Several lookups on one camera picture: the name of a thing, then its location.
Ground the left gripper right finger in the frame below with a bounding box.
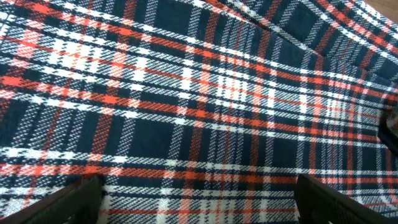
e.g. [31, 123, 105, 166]
[294, 174, 395, 224]

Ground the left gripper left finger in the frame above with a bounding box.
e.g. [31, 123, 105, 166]
[1, 174, 102, 224]

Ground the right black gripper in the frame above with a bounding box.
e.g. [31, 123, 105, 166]
[378, 106, 397, 156]

